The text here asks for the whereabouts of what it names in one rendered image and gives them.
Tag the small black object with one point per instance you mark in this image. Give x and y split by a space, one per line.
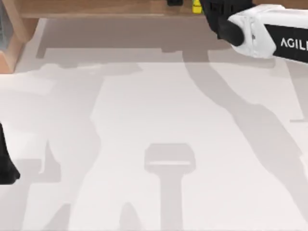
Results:
174 2

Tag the yellow block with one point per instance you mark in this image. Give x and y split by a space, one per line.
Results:
196 8

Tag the wooden cupboard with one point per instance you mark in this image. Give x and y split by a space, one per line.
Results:
96 8

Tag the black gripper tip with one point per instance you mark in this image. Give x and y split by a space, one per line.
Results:
6 166

